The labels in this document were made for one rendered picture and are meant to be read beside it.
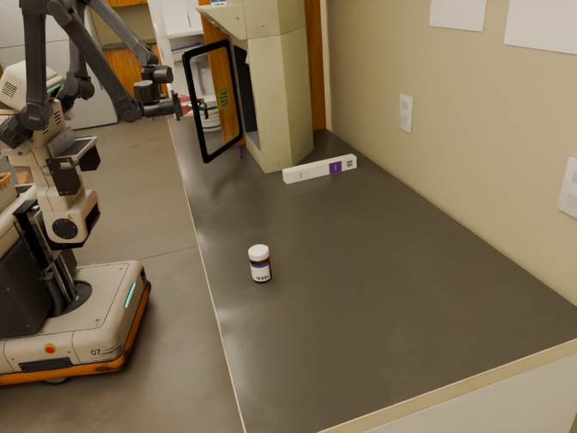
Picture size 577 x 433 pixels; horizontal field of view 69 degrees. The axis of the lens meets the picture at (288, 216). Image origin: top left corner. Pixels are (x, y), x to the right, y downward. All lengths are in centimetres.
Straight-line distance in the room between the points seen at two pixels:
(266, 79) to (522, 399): 115
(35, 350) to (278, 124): 147
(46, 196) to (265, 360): 137
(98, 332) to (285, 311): 131
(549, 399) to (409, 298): 33
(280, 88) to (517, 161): 81
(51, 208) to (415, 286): 152
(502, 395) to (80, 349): 174
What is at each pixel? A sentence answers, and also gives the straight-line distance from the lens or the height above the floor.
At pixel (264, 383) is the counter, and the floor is 94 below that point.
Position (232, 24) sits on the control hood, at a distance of 147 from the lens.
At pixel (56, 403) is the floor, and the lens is 234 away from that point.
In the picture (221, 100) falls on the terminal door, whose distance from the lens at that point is 171.
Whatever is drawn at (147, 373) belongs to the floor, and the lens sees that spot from 225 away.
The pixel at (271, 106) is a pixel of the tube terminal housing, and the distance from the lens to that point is 153.
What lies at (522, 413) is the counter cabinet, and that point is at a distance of 105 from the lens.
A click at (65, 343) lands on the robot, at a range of 219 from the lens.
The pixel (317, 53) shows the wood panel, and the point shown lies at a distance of 195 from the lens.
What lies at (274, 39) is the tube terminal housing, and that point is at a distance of 150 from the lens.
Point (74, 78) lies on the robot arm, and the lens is 208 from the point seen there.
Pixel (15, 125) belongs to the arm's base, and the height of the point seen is 122.
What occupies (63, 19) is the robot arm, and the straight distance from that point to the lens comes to 156.
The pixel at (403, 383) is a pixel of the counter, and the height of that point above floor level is 94.
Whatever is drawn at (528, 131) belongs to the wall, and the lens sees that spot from 107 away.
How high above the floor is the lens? 157
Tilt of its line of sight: 29 degrees down
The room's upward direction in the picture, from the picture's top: 6 degrees counter-clockwise
